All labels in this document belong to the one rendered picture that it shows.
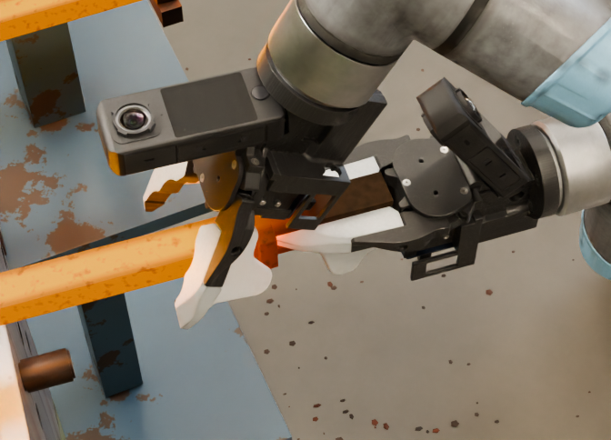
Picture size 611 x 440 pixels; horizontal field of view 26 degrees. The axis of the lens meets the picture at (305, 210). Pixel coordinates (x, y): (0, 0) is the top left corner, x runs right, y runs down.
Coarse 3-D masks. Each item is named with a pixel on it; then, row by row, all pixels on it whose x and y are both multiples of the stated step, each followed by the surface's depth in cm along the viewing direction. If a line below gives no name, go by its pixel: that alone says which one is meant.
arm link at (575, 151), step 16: (544, 128) 99; (560, 128) 98; (576, 128) 98; (592, 128) 98; (560, 144) 98; (576, 144) 98; (592, 144) 98; (560, 160) 97; (576, 160) 97; (592, 160) 98; (608, 160) 98; (560, 176) 98; (576, 176) 97; (592, 176) 98; (608, 176) 98; (560, 192) 98; (576, 192) 98; (592, 192) 98; (608, 192) 99; (560, 208) 100; (576, 208) 100
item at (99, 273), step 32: (352, 192) 96; (384, 192) 96; (192, 224) 95; (256, 224) 94; (320, 224) 95; (64, 256) 93; (96, 256) 93; (128, 256) 93; (160, 256) 93; (192, 256) 93; (256, 256) 95; (0, 288) 92; (32, 288) 92; (64, 288) 92; (96, 288) 92; (128, 288) 94; (0, 320) 92
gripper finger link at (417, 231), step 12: (408, 216) 95; (420, 216) 95; (396, 228) 95; (408, 228) 95; (420, 228) 95; (432, 228) 95; (444, 228) 95; (360, 240) 94; (372, 240) 94; (384, 240) 94; (396, 240) 94; (408, 240) 94; (420, 240) 94
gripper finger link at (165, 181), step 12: (156, 168) 95; (168, 168) 93; (180, 168) 92; (192, 168) 91; (156, 180) 95; (168, 180) 93; (180, 180) 92; (192, 180) 92; (156, 192) 95; (168, 192) 95; (144, 204) 97; (156, 204) 97
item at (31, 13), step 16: (0, 0) 119; (16, 0) 119; (32, 0) 119; (48, 0) 119; (64, 0) 119; (80, 0) 119; (96, 0) 120; (112, 0) 121; (128, 0) 122; (0, 16) 118; (16, 16) 118; (32, 16) 118; (48, 16) 119; (64, 16) 120; (80, 16) 121; (0, 32) 118; (16, 32) 119
